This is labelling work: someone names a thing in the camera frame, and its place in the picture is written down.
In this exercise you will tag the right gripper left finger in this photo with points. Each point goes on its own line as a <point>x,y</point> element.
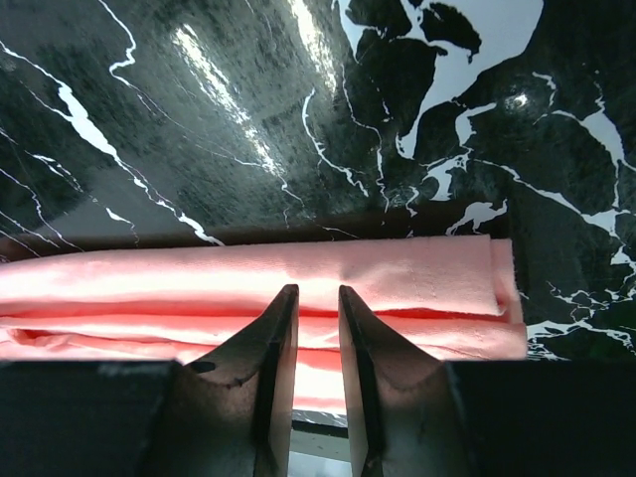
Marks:
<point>240,396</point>

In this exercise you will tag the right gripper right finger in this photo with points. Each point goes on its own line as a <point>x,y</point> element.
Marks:
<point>394,395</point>

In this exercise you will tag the salmon pink t-shirt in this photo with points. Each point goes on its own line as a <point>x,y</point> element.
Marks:
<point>454,298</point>

